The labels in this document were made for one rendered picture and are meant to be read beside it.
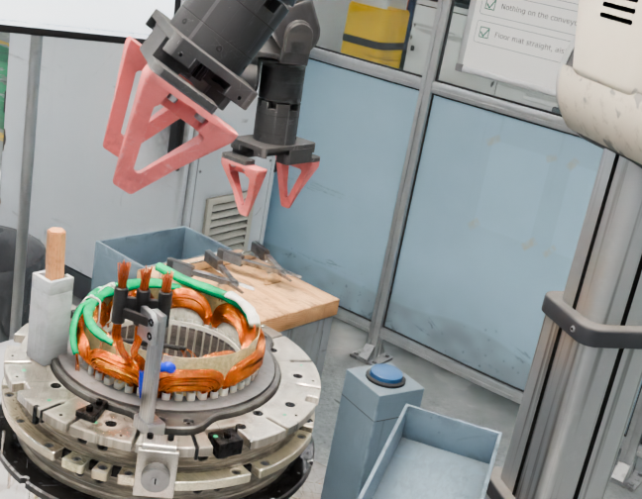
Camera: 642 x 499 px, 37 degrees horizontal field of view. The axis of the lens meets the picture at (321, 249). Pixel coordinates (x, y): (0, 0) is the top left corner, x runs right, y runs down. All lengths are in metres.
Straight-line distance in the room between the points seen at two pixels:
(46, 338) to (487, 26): 2.44
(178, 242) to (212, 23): 0.90
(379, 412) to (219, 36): 0.65
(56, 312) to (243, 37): 0.42
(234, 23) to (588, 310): 0.63
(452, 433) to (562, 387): 0.15
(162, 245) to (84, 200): 2.20
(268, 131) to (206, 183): 2.09
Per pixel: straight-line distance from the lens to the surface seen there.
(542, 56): 3.13
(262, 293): 1.28
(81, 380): 0.94
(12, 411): 0.97
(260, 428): 0.91
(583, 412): 1.16
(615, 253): 1.10
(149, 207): 3.41
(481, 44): 3.22
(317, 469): 1.46
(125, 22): 1.99
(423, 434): 1.08
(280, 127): 1.25
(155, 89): 0.58
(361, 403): 1.18
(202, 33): 0.62
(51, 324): 0.96
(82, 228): 3.69
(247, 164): 1.24
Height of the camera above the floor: 1.56
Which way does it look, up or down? 19 degrees down
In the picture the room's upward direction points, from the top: 10 degrees clockwise
